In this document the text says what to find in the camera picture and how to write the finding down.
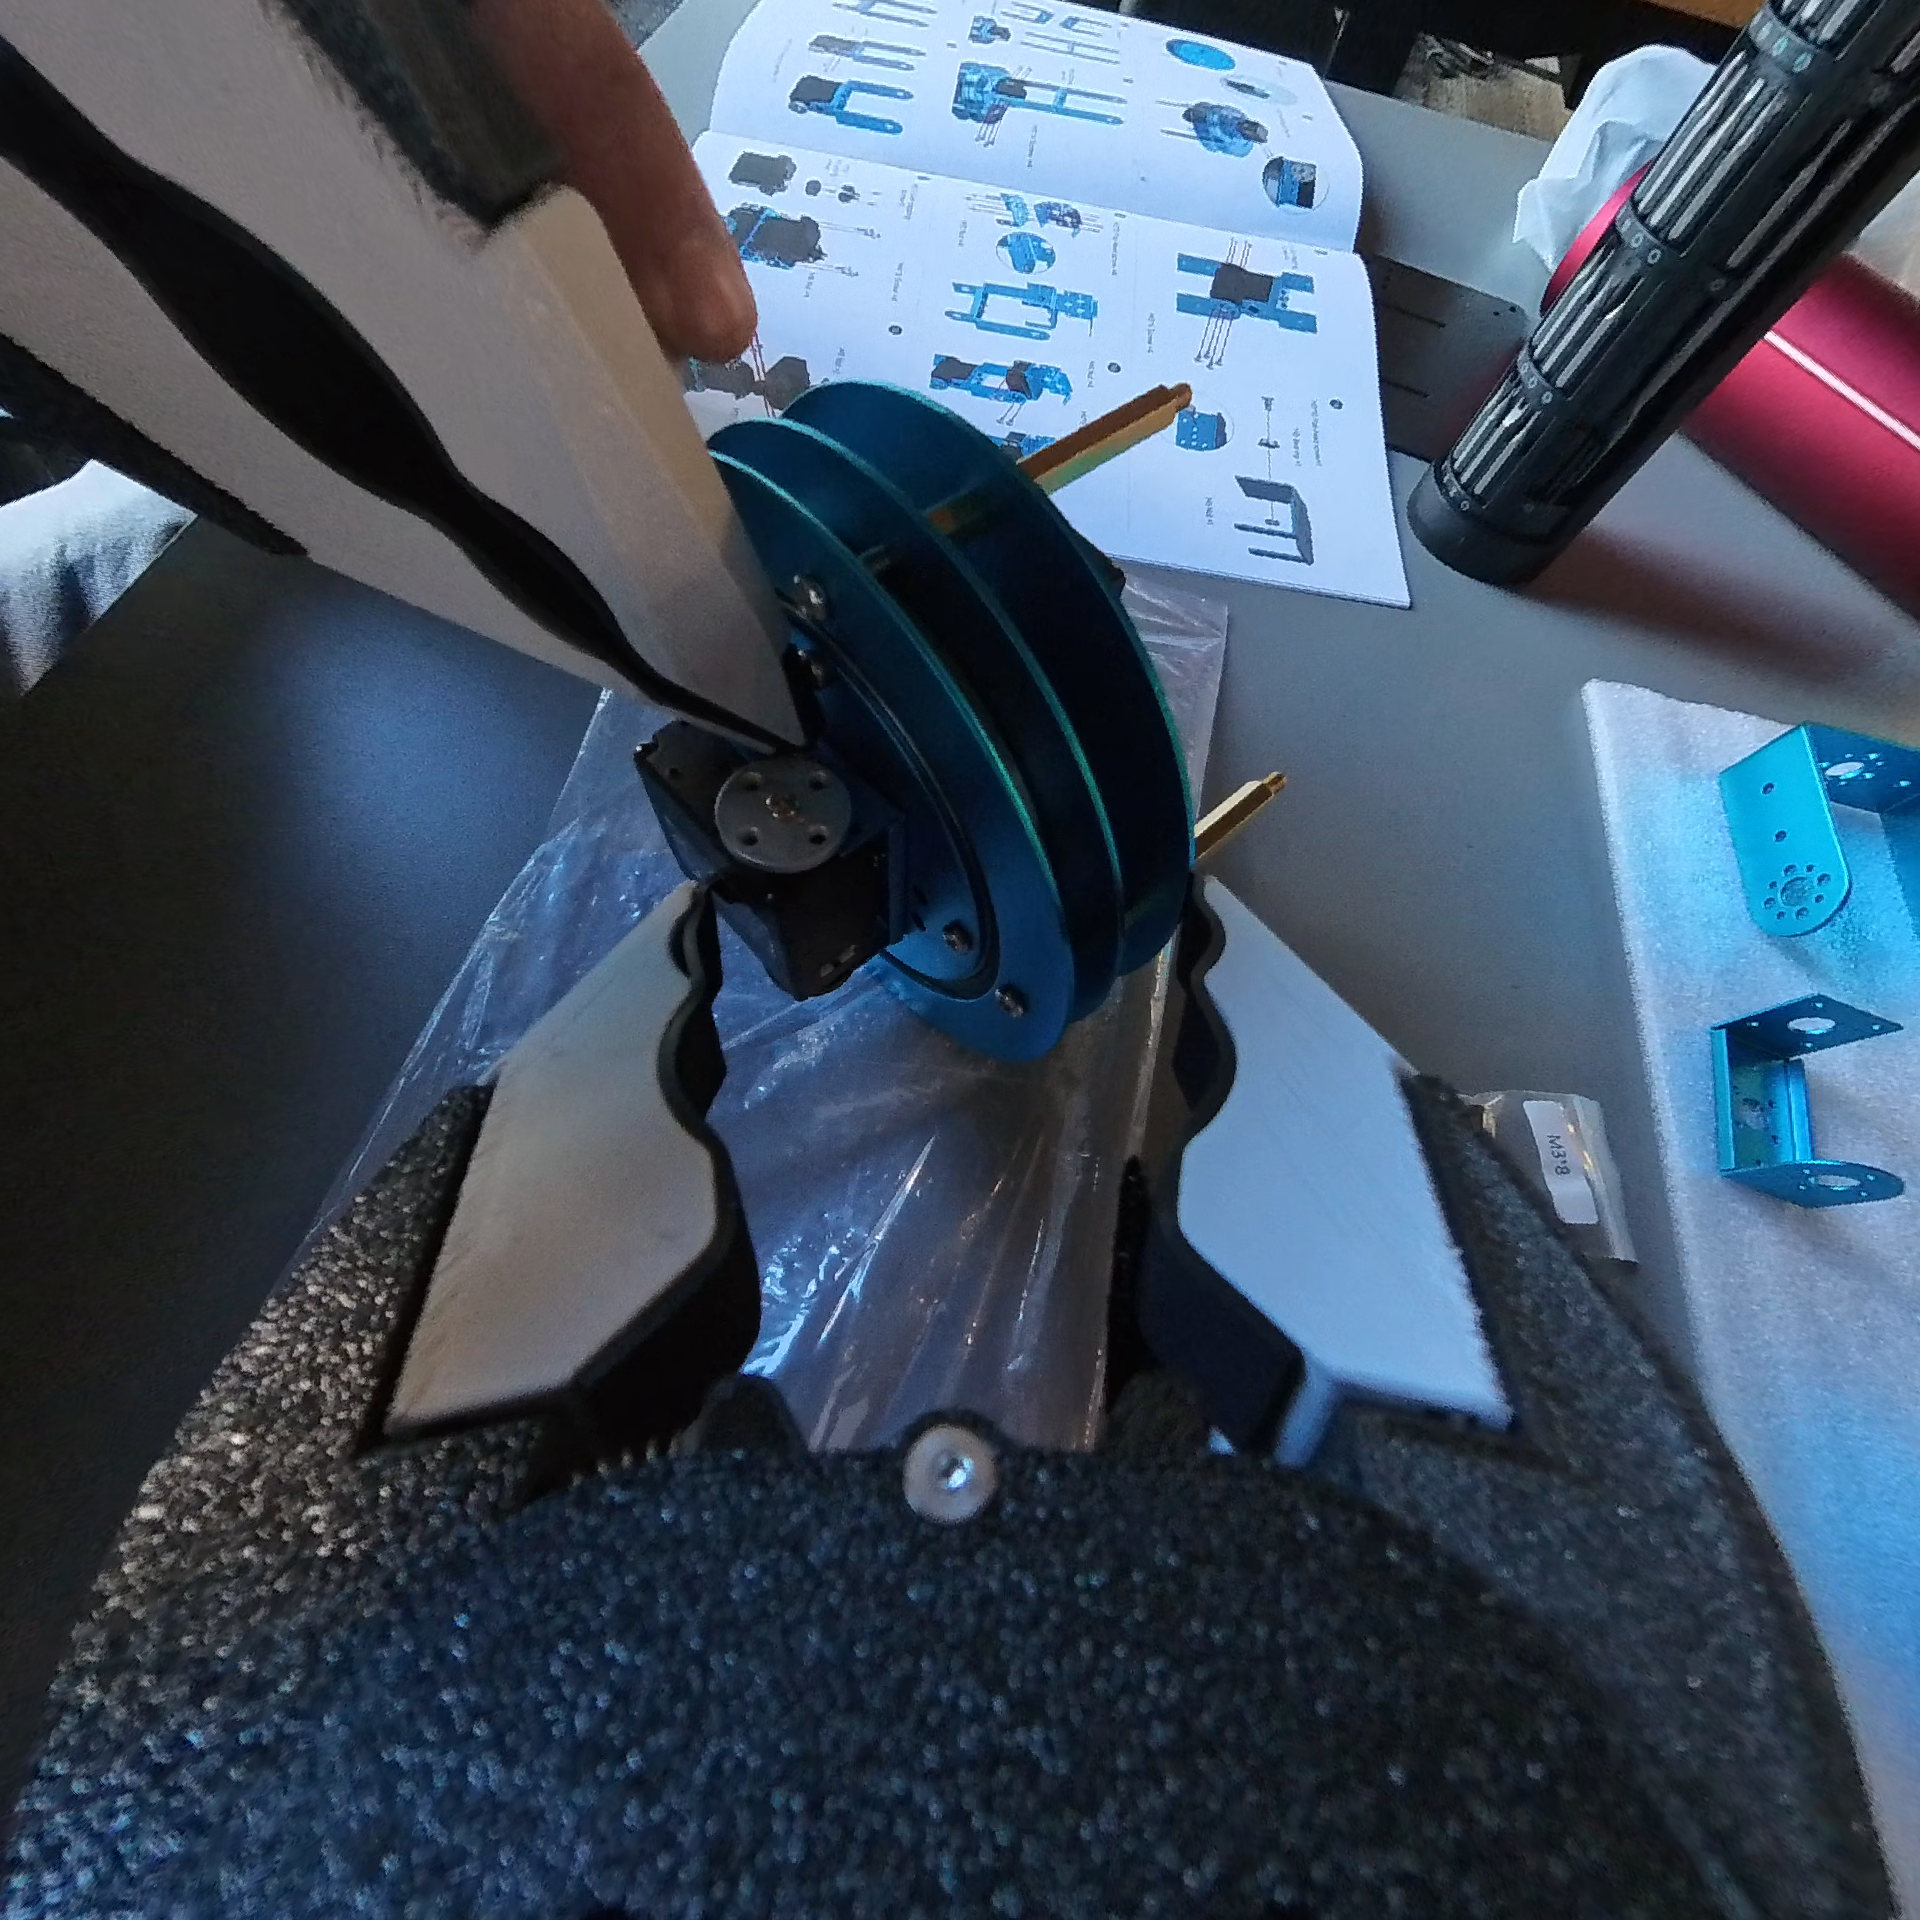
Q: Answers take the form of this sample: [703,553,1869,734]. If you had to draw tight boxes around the printed instruction manual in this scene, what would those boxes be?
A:
[680,0,1415,612]

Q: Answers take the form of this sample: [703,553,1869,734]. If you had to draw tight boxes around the large blue metal bracket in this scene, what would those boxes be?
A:
[1716,722,1920,942]

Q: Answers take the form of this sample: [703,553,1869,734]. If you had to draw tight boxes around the person's grey pants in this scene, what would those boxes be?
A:
[0,457,202,700]

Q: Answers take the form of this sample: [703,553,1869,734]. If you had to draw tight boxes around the person's left hand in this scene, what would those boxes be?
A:
[495,0,760,361]

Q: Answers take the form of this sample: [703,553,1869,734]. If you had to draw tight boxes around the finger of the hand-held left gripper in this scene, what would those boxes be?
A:
[0,0,809,751]
[0,142,751,740]

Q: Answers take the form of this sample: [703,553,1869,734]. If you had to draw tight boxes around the pile of small screw bags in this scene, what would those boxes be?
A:
[1457,1094,1642,1267]

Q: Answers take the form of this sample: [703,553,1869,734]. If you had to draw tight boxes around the clear plastic bag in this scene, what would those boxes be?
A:
[402,577,1233,1465]

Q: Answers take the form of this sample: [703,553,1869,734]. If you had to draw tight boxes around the grey desk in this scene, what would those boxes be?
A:
[0,46,1920,1654]

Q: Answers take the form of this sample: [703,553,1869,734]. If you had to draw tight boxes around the small blue metal bracket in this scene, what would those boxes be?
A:
[1706,992,1905,1211]

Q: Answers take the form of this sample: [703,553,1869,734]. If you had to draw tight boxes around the blue rotary base assembly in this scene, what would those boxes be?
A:
[630,379,1290,1070]

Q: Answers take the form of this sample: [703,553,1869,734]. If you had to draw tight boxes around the white crumpled paper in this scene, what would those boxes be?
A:
[1510,42,1714,271]

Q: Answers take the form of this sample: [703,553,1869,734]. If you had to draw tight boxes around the white foam sheet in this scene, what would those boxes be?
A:
[1581,680,1920,1615]

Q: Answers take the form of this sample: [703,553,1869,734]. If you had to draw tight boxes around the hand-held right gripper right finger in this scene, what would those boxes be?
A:
[1169,873,1512,1468]

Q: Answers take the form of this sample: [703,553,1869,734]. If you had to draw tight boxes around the red metal cylinder case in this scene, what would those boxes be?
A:
[1545,158,1920,560]

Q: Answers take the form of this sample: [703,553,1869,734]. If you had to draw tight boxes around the grey perforated plate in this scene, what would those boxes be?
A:
[1361,252,1535,452]

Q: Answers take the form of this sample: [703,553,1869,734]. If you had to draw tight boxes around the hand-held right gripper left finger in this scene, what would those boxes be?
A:
[390,883,753,1438]

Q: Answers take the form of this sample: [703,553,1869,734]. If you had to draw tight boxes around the black screwdriver bit holder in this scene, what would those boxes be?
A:
[1407,0,1920,590]

